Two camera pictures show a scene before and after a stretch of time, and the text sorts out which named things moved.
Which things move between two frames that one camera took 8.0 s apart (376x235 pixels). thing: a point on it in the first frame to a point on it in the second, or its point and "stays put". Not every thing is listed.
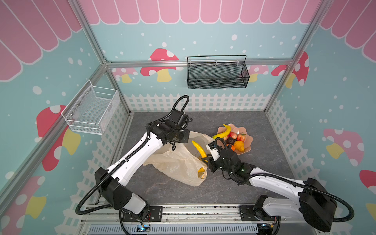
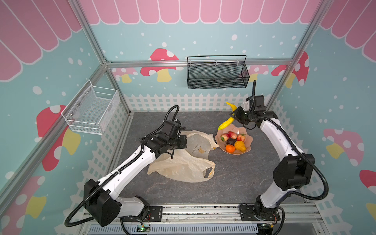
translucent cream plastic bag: (181, 160) stays put
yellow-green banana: (223, 134) to (230, 121)
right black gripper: (211, 164) to (237, 115)
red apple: (241, 137) stays put
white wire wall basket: (91, 110) stays put
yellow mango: (239, 145) stays put
